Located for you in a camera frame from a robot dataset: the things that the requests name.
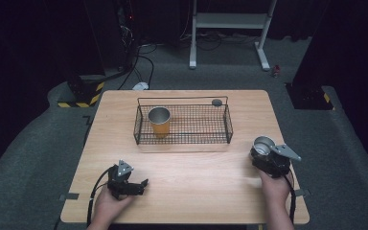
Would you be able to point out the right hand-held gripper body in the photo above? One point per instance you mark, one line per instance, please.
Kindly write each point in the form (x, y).
(278, 159)

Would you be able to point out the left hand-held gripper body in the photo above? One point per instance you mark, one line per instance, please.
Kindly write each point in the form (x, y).
(119, 185)

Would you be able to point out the silver metal cup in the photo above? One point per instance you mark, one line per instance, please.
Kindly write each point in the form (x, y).
(262, 145)

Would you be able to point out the orange cup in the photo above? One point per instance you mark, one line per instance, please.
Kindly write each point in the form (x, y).
(160, 124)

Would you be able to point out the person's left hand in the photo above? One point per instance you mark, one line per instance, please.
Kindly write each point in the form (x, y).
(108, 207)

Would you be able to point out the person's right hand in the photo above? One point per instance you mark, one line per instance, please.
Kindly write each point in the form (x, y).
(276, 188)

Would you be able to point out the grey tape strip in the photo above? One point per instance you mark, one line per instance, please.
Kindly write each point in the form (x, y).
(68, 196)
(303, 192)

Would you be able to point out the grey round table cap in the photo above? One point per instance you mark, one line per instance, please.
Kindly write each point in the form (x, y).
(217, 102)

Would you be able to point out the black base with yellow mark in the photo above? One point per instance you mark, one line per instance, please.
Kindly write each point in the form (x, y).
(310, 97)

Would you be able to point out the small red floor object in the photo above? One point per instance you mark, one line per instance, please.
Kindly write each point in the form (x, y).
(276, 71)

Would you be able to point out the white power adapter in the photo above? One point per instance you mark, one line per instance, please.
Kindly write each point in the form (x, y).
(141, 85)

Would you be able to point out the black yellow striped base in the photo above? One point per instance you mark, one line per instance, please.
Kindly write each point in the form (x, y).
(83, 92)

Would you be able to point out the white metal stand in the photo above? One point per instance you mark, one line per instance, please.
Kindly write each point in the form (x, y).
(230, 20)

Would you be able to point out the dark computer rack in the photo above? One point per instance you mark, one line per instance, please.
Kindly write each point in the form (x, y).
(126, 35)

